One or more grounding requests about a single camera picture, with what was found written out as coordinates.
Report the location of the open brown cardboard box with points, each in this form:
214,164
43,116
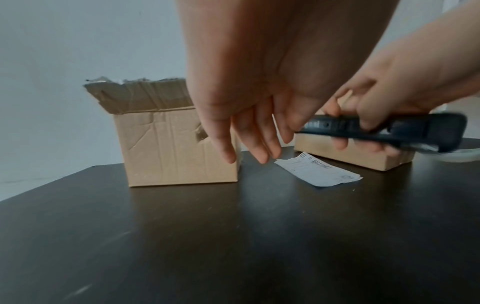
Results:
165,148

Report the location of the white paper shipping label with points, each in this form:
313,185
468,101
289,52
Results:
322,173

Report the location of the flat brown cardboard box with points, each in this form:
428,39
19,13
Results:
360,158

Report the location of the person's right hand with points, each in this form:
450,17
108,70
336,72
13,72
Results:
412,77

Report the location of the dark blue utility knife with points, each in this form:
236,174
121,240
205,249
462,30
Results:
423,127

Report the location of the person's left hand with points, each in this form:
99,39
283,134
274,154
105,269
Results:
255,59

